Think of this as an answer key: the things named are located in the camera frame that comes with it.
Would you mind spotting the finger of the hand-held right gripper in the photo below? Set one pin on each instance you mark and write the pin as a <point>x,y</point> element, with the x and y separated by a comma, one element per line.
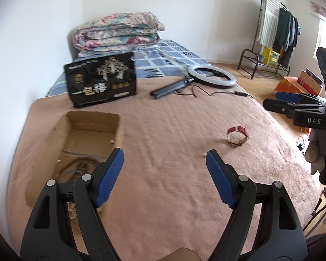
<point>279,106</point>
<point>288,96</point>

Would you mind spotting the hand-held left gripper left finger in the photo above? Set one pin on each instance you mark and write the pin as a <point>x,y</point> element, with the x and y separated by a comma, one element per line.
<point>108,176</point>

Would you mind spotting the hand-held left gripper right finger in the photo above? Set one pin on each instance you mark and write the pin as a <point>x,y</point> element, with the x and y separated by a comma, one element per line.
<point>220,176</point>

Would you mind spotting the blue bangle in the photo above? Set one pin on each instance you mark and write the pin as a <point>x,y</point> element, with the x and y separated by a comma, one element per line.
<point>70,171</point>

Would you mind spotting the cardboard box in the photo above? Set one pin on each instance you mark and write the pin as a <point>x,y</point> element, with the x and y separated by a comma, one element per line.
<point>92,125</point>

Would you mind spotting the person's right hand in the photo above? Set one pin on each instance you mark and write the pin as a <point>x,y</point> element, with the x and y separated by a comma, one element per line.
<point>313,149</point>

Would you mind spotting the brown box with dark lid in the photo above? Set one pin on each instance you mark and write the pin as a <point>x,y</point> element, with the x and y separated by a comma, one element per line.
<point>311,83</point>

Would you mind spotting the power strip with charger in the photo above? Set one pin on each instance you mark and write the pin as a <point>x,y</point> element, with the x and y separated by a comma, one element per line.
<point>301,144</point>

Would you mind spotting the yellow crate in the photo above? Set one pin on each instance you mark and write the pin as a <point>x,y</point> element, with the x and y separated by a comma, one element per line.
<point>270,55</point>

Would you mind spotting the black clothes rack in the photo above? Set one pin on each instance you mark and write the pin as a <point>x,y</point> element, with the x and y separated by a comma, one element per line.
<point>245,53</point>

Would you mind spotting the dark hanging clothes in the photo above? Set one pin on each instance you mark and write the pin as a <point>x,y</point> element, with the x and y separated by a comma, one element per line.
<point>285,32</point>

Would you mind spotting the brown blanket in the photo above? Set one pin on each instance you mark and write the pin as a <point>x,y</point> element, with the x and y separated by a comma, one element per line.
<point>173,130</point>

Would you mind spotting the blue hanging item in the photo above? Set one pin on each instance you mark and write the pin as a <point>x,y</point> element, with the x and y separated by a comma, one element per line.
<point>299,30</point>

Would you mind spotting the window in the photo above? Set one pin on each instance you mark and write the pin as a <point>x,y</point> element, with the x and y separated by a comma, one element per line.
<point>322,38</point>

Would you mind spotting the striped hanging cloth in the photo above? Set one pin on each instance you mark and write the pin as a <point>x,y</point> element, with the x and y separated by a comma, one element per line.
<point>269,21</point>

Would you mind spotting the metal floor stand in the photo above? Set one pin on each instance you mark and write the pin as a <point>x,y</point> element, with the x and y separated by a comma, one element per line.
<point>322,209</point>

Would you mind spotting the floral curtain valance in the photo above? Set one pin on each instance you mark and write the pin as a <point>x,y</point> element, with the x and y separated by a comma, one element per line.
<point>322,10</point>

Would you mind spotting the black printed box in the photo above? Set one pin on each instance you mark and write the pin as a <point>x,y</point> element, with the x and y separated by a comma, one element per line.
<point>100,81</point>

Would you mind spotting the black folded tripod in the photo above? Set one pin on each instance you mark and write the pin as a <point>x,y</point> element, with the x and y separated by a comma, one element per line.
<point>168,88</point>

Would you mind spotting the blue checked bedsheet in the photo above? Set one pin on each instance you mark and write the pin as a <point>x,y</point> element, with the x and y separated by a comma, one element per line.
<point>163,57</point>

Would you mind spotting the folded floral quilt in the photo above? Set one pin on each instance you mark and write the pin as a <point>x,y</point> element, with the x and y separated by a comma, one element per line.
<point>116,32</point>

